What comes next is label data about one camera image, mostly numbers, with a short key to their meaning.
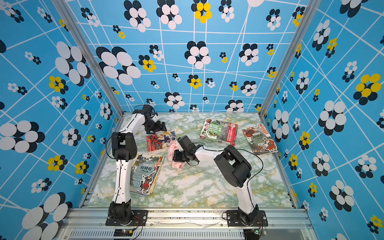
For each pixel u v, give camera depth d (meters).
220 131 1.05
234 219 0.73
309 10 0.69
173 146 0.90
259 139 1.02
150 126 0.94
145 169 0.89
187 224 0.72
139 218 0.73
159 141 1.02
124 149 0.66
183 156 0.81
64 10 0.70
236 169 0.52
